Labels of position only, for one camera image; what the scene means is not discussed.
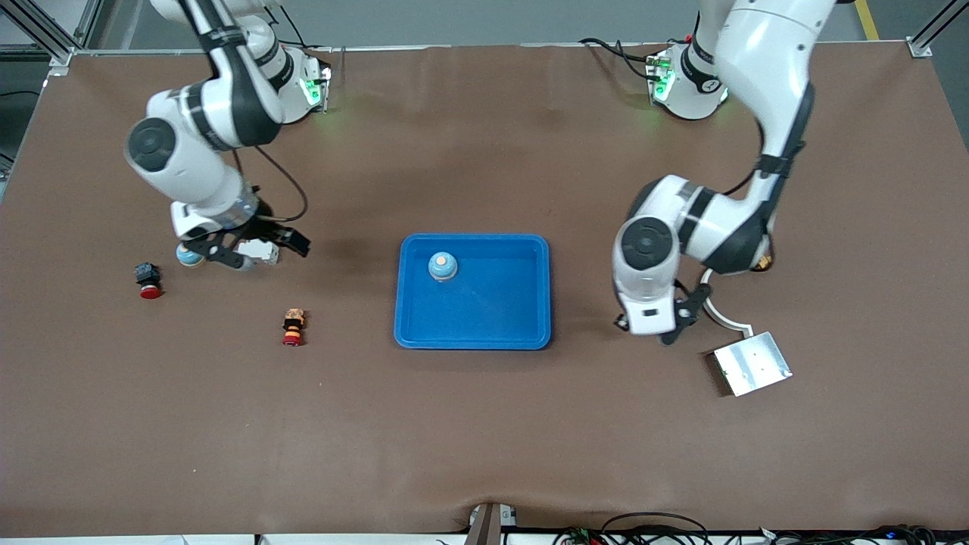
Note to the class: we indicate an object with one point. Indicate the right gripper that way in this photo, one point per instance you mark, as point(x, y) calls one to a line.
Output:
point(263, 225)

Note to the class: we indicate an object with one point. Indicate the blue dome call bell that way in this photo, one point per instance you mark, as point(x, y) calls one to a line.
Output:
point(187, 259)
point(443, 265)

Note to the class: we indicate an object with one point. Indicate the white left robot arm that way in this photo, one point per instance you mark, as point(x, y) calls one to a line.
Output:
point(764, 53)

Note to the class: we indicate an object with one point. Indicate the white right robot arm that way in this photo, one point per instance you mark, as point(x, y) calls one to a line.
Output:
point(189, 159)

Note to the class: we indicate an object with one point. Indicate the white plastic connector block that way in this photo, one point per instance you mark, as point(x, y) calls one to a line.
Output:
point(266, 253)

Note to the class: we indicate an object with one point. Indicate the red button orange body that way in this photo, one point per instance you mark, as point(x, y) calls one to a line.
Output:
point(294, 325)

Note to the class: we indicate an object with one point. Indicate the silver metal box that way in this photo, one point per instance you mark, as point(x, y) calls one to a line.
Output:
point(753, 365)

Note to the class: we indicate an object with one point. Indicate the red button black base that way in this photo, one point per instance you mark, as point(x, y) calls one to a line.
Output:
point(149, 291)

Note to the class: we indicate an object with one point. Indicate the blue plastic tray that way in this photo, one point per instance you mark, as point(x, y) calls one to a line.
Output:
point(484, 303)

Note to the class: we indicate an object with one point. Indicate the white curved plastic bracket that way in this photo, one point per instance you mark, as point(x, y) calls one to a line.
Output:
point(746, 328)

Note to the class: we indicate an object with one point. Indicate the grey table edge bracket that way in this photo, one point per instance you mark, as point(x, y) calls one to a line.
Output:
point(484, 526)

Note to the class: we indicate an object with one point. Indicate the aluminium frame post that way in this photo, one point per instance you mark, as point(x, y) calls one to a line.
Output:
point(920, 47)
point(45, 38)

